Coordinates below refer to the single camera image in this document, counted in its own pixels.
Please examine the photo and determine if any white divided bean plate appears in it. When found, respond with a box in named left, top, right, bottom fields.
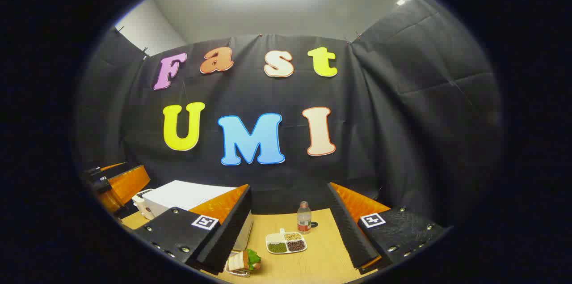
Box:
left=265, top=229, right=308, bottom=254

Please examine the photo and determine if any small metal tray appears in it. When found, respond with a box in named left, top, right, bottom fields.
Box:
left=225, top=252, right=252, bottom=278

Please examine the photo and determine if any clear plastic bottle red label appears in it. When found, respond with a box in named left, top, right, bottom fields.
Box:
left=297, top=201, right=311, bottom=235

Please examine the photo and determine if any black backdrop cloth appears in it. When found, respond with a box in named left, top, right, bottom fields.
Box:
left=74, top=0, right=505, bottom=231

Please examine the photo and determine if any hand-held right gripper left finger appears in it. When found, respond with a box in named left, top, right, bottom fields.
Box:
left=133, top=184, right=252, bottom=275

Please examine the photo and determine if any white toaster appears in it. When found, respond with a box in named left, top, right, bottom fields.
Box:
left=132, top=189, right=155, bottom=220

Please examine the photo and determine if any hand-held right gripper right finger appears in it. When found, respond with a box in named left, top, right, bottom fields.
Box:
left=328, top=182, right=450, bottom=275

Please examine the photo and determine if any lettuce sandwich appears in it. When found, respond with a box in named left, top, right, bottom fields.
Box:
left=228, top=248, right=262, bottom=272

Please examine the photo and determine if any white microwave oven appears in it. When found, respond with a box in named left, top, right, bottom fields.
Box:
left=142, top=180, right=254, bottom=251

